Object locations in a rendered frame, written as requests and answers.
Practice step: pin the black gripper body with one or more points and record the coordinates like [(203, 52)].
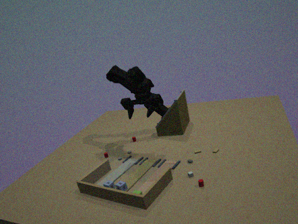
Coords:
[(143, 99)]

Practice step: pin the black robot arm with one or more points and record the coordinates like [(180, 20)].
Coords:
[(135, 81)]

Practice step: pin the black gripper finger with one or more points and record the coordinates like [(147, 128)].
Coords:
[(152, 106), (129, 108)]

